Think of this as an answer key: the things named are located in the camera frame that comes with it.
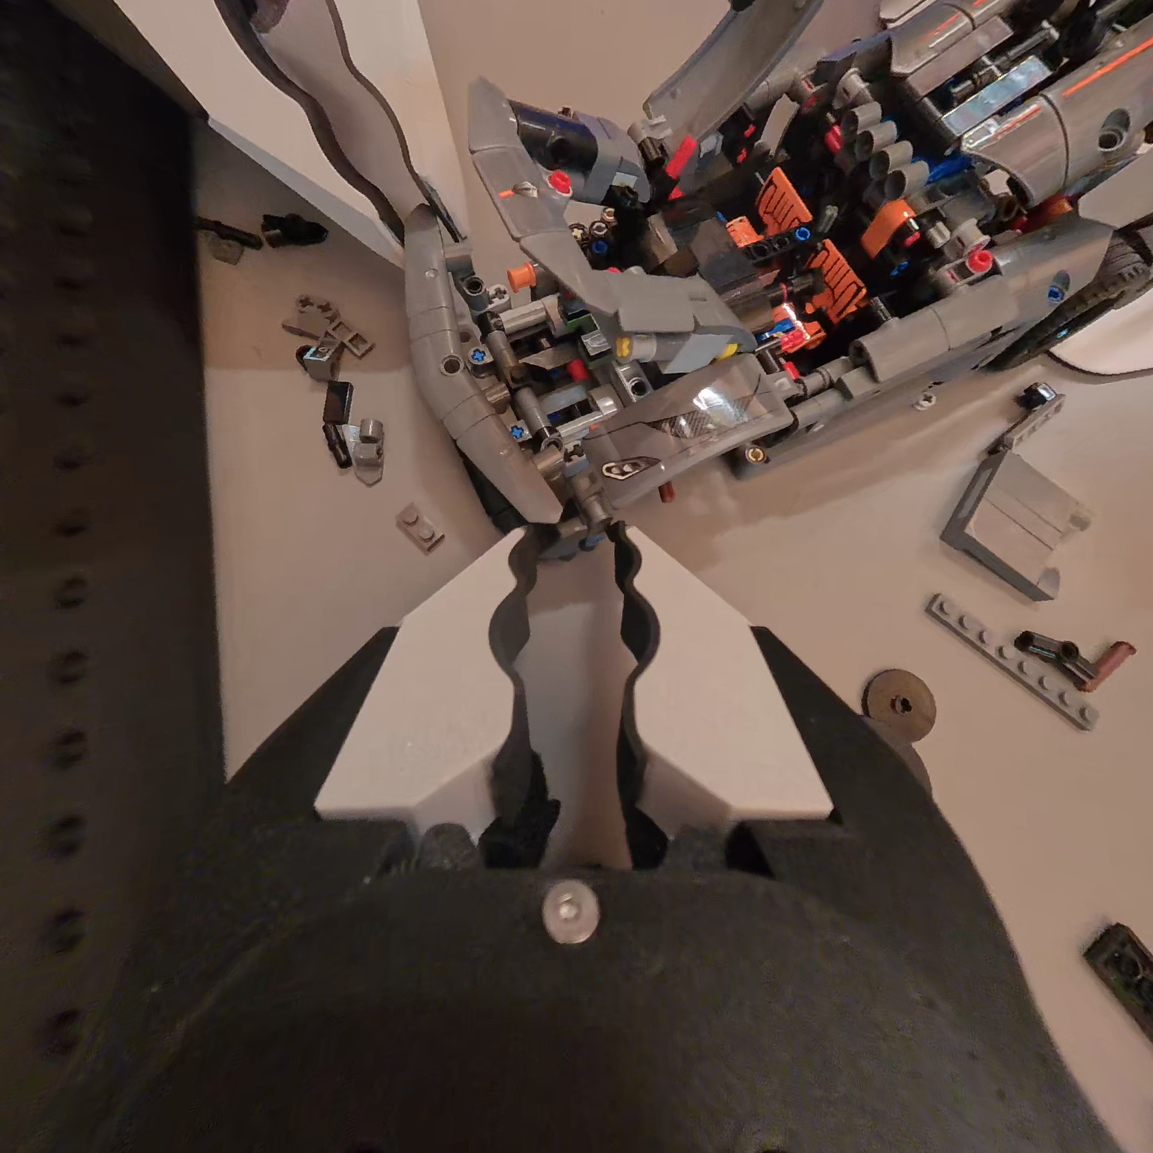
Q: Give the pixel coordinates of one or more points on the black lego plate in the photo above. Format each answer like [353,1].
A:
[1125,968]

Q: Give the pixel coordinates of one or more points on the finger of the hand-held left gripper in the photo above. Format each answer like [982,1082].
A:
[404,71]
[235,80]

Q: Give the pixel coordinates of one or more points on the grey lego sloped panel assembly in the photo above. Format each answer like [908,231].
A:
[1007,522]

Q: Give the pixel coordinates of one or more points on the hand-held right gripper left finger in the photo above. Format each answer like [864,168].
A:
[422,711]

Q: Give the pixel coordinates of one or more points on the black dimpled foam mat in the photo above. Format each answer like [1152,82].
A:
[89,450]

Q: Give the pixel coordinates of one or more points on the dark glossy lego tile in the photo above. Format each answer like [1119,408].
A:
[338,400]

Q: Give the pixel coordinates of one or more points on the grey lego plate with holes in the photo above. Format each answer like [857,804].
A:
[305,315]

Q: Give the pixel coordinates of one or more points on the grey lego clip piece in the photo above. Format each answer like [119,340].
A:
[369,450]

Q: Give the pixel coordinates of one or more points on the black lego disc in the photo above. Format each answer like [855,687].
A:
[919,716]

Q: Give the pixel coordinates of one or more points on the small grey lego bracket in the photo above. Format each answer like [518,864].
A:
[225,252]

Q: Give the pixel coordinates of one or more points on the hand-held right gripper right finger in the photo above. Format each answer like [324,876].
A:
[720,711]

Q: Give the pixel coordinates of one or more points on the grey lego car model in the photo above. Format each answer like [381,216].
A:
[431,343]

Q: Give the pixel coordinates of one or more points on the short black lego pin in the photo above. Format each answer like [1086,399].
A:
[338,447]

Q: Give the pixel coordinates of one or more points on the long grey lego plate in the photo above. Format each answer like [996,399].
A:
[991,644]

